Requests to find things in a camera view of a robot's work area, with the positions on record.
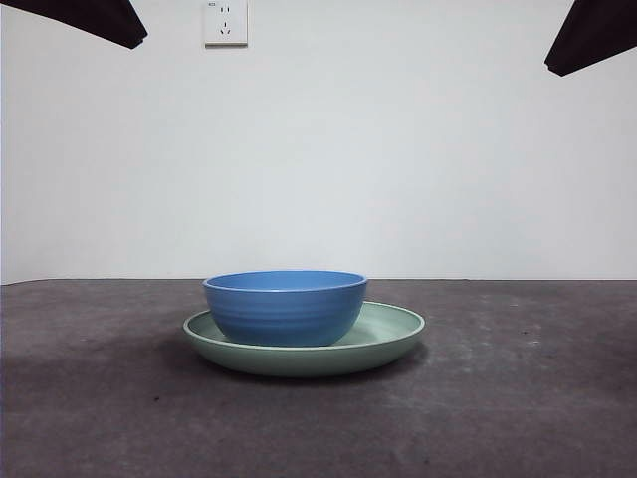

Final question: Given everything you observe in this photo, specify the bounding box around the blue bowl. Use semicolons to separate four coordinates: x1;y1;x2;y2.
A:
201;269;370;349

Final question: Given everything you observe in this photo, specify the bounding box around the green plate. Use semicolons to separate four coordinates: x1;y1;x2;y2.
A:
181;300;427;378

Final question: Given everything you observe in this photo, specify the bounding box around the white wall socket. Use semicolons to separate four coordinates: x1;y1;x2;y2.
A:
203;0;250;50

